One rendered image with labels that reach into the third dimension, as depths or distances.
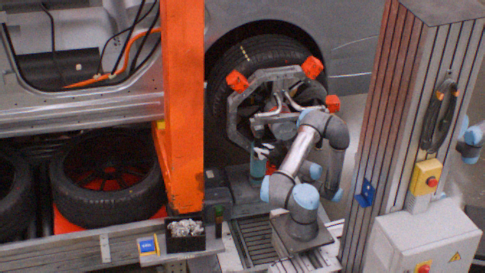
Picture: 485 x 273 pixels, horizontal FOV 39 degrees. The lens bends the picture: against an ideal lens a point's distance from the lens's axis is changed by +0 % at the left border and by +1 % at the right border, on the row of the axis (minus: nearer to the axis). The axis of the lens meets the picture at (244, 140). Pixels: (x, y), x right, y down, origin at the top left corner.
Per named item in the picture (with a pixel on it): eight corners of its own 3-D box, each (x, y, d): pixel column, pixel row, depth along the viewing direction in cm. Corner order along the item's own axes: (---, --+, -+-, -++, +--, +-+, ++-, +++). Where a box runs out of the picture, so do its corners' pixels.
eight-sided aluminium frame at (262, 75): (315, 140, 395) (326, 61, 361) (319, 147, 390) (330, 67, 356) (224, 153, 383) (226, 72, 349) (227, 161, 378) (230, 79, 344)
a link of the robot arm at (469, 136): (459, 141, 304) (464, 126, 298) (475, 133, 309) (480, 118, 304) (473, 150, 299) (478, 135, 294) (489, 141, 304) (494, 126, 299)
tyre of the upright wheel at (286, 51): (246, 146, 418) (334, 83, 406) (257, 171, 401) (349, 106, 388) (182, 82, 376) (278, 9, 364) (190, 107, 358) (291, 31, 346)
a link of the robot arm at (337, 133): (358, 118, 316) (344, 195, 346) (336, 110, 320) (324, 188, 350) (349, 131, 308) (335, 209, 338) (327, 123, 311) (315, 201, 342)
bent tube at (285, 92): (312, 91, 364) (314, 74, 357) (325, 112, 349) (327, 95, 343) (281, 94, 360) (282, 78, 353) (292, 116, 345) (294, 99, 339)
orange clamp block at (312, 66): (308, 72, 364) (319, 60, 361) (313, 80, 359) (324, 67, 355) (299, 67, 361) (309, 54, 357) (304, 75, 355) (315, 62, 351)
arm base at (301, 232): (324, 236, 303) (327, 221, 297) (294, 245, 298) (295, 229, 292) (309, 214, 314) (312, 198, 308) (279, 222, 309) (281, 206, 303)
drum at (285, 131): (285, 117, 378) (287, 96, 369) (297, 140, 362) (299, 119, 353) (260, 120, 375) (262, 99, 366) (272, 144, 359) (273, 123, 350)
